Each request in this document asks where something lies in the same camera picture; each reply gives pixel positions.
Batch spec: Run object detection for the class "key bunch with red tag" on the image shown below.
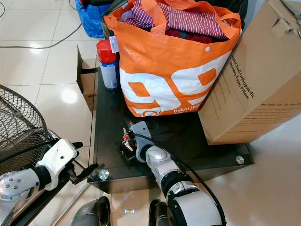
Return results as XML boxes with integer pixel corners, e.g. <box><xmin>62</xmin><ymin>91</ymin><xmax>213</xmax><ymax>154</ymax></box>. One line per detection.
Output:
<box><xmin>121</xmin><ymin>128</ymin><xmax>135</xmax><ymax>152</ymax></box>

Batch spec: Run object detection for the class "grey left robot leg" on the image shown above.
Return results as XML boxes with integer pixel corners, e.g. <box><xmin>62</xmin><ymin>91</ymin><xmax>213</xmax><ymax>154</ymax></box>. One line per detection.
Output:
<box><xmin>71</xmin><ymin>196</ymin><xmax>111</xmax><ymax>226</ymax></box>

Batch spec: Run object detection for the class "grey robot leg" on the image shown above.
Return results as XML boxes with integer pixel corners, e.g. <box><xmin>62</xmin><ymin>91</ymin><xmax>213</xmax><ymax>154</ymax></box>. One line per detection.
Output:
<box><xmin>148</xmin><ymin>199</ymin><xmax>174</xmax><ymax>226</ymax></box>
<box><xmin>71</xmin><ymin>196</ymin><xmax>111</xmax><ymax>226</ymax></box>

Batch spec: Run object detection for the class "small brown cardboard box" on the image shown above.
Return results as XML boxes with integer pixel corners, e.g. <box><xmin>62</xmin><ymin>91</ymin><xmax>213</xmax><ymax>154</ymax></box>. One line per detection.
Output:
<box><xmin>77</xmin><ymin>45</ymin><xmax>98</xmax><ymax>112</ymax></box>

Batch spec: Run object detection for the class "black glass low table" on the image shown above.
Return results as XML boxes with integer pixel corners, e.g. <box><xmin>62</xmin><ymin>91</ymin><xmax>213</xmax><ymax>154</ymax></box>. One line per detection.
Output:
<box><xmin>88</xmin><ymin>56</ymin><xmax>255</xmax><ymax>194</ymax></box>

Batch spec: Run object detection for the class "grey right robot leg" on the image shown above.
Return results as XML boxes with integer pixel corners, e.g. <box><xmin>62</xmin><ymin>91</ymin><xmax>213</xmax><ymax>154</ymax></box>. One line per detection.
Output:
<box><xmin>148</xmin><ymin>199</ymin><xmax>174</xmax><ymax>226</ymax></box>

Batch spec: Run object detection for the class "red capped spray can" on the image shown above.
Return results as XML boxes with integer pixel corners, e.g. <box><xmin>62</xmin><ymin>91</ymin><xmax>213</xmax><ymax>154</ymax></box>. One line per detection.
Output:
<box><xmin>96</xmin><ymin>40</ymin><xmax>119</xmax><ymax>90</ymax></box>

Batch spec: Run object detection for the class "orange white shopping bag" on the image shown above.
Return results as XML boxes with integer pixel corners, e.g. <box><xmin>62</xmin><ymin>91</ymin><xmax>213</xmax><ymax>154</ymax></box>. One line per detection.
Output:
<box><xmin>103</xmin><ymin>0</ymin><xmax>243</xmax><ymax>117</ymax></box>

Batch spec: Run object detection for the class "white bag tag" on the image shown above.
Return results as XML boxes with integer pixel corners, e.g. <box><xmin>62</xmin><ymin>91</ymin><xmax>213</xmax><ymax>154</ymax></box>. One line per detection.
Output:
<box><xmin>109</xmin><ymin>37</ymin><xmax>119</xmax><ymax>53</ymax></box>

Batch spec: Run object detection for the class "blue plastic bag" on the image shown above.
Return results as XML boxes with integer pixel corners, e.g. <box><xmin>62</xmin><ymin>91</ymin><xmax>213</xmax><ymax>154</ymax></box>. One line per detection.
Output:
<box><xmin>75</xmin><ymin>0</ymin><xmax>112</xmax><ymax>38</ymax></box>

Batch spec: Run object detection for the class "dark red garment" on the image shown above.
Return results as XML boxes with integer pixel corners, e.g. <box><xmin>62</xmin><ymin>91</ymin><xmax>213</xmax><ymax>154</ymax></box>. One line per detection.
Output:
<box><xmin>165</xmin><ymin>28</ymin><xmax>214</xmax><ymax>44</ymax></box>

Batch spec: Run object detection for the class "black bag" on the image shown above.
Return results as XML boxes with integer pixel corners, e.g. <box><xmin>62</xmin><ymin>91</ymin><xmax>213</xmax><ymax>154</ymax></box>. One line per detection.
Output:
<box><xmin>101</xmin><ymin>0</ymin><xmax>135</xmax><ymax>38</ymax></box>

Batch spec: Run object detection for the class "large printed cardboard box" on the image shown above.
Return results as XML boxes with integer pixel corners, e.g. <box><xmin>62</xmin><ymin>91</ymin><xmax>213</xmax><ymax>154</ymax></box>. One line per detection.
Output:
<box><xmin>198</xmin><ymin>0</ymin><xmax>301</xmax><ymax>145</ymax></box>

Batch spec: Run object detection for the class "red white striped garment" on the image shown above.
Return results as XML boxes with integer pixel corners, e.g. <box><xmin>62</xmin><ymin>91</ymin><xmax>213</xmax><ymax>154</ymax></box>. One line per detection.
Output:
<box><xmin>120</xmin><ymin>0</ymin><xmax>229</xmax><ymax>39</ymax></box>

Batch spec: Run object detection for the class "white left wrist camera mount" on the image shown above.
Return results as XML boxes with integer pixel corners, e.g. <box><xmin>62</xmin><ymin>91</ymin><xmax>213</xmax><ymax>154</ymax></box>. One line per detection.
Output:
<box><xmin>35</xmin><ymin>139</ymin><xmax>79</xmax><ymax>190</ymax></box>

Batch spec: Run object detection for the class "chrome fan stand frame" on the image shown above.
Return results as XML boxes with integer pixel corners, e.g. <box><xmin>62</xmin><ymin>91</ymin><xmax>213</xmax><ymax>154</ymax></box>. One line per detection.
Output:
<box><xmin>63</xmin><ymin>183</ymin><xmax>91</xmax><ymax>226</ymax></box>

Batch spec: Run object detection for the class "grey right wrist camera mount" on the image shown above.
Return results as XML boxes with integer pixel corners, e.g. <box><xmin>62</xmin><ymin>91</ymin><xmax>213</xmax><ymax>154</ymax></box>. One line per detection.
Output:
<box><xmin>131</xmin><ymin>121</ymin><xmax>153</xmax><ymax>163</ymax></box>

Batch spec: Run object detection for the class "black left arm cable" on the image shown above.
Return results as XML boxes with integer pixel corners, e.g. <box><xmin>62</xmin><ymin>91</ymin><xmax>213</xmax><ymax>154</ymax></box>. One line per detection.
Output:
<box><xmin>0</xmin><ymin>140</ymin><xmax>76</xmax><ymax>165</ymax></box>

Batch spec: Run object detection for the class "black wire floor fan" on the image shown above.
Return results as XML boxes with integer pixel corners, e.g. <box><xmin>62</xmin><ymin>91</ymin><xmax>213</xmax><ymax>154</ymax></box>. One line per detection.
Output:
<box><xmin>0</xmin><ymin>85</ymin><xmax>50</xmax><ymax>177</ymax></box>

